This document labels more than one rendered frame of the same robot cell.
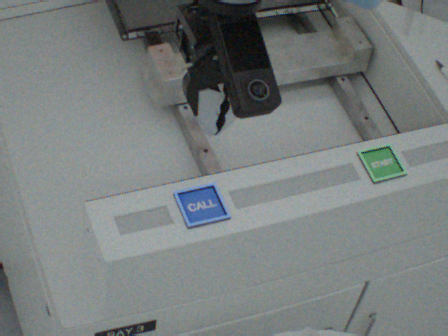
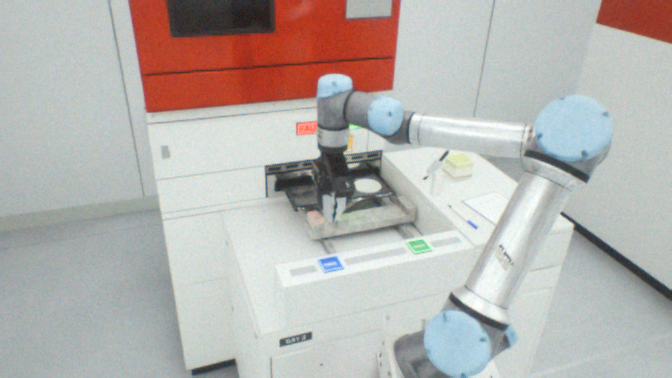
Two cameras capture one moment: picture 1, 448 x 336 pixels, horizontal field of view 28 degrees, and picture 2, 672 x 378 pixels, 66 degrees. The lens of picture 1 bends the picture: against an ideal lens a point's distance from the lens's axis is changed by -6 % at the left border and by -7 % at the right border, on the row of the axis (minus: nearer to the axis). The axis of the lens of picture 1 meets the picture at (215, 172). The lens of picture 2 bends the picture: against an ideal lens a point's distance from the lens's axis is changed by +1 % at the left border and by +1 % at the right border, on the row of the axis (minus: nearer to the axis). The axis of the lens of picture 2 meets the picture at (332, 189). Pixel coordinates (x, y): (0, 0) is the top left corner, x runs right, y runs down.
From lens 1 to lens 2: 0.37 m
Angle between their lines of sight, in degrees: 21
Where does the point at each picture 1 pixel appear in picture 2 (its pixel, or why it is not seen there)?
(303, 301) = not seen: hidden behind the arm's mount
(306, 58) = (383, 216)
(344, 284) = (410, 318)
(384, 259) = (430, 304)
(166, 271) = (315, 296)
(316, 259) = (391, 297)
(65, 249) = (266, 299)
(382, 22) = (420, 193)
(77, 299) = (270, 320)
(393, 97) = (428, 230)
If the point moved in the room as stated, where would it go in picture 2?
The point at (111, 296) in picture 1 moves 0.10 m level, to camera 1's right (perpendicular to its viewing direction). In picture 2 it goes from (287, 311) to (326, 316)
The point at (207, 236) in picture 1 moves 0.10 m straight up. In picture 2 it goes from (333, 275) to (334, 243)
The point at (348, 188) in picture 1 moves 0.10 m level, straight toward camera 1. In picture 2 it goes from (401, 256) to (392, 278)
